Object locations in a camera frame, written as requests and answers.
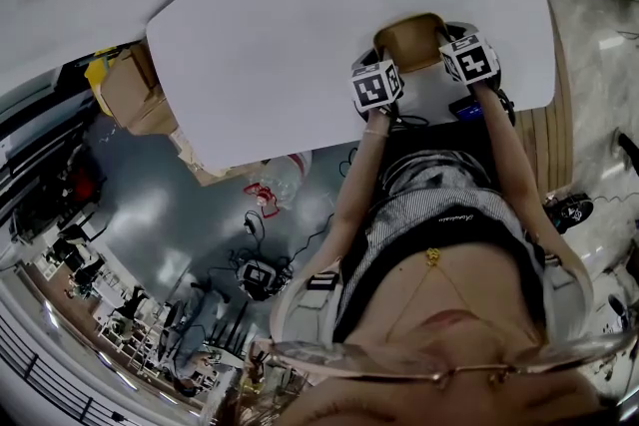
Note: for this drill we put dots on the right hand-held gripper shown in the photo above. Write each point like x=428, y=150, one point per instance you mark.
x=474, y=62

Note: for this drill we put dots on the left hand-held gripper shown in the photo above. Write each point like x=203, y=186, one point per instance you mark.
x=374, y=90

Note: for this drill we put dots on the brown cardboard box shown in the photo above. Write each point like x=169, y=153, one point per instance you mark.
x=412, y=42

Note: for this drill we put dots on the person's right forearm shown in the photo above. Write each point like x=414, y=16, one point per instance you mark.
x=519, y=174

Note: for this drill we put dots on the grey shoulder harness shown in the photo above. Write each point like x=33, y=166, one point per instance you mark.
x=304, y=309

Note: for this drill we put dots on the person's left forearm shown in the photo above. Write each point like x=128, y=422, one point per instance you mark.
x=354, y=194

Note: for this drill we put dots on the black device blue screen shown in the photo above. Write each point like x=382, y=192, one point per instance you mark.
x=466, y=110

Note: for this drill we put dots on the white table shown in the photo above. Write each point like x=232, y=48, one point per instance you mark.
x=274, y=55

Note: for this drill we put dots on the grey patterned skirt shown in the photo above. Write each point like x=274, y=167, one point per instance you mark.
x=434, y=174

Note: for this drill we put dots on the clear plastic bag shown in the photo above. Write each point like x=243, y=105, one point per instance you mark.
x=287, y=177

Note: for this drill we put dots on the curved wooden slat platform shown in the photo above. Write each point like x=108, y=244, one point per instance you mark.
x=549, y=144

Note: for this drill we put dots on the striped black trimmed top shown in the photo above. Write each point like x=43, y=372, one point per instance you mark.
x=424, y=224

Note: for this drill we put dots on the flat open cardboard box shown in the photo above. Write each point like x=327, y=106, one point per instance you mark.
x=219, y=174

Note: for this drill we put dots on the crumpled brown paper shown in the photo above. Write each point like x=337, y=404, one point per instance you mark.
x=187, y=149

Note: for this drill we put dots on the black power adapter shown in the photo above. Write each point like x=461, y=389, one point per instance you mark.
x=250, y=225

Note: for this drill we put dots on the black sneaker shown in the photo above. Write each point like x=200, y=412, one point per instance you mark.
x=571, y=214

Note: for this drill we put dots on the large cardboard box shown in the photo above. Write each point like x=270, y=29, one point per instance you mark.
x=135, y=90

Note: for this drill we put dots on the black and white tracker device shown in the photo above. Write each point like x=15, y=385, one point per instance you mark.
x=257, y=279

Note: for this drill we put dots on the person's face and chest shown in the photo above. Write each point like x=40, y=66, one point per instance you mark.
x=449, y=304

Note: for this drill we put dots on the yellow bag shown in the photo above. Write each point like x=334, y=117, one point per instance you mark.
x=97, y=80

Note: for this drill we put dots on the gold rimmed glasses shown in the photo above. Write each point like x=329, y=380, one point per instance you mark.
x=309, y=356

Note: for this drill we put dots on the red bag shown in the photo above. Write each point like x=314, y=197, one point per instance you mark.
x=85, y=184

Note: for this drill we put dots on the black equipment rack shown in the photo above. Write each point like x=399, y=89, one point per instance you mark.
x=45, y=174

